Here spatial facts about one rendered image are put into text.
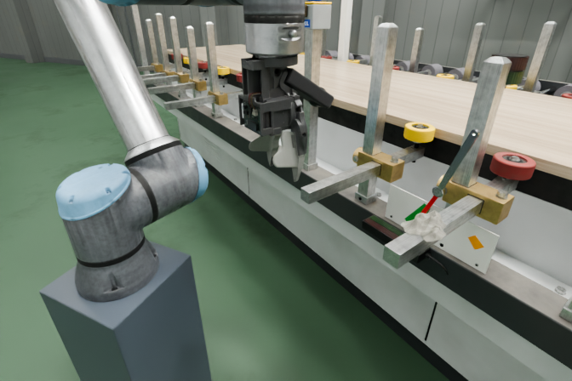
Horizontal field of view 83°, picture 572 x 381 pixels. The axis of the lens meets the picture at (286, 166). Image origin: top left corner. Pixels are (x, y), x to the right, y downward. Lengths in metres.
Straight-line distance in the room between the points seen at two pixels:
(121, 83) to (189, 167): 0.26
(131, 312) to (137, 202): 0.24
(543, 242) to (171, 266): 0.92
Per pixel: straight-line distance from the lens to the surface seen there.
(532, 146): 0.99
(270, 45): 0.48
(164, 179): 0.84
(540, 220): 0.99
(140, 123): 0.88
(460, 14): 5.21
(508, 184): 0.85
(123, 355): 0.90
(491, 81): 0.70
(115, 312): 0.87
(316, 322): 1.53
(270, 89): 0.52
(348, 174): 0.79
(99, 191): 0.76
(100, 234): 0.80
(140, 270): 0.88
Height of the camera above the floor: 1.20
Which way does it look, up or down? 26 degrees down
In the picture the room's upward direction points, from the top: straight up
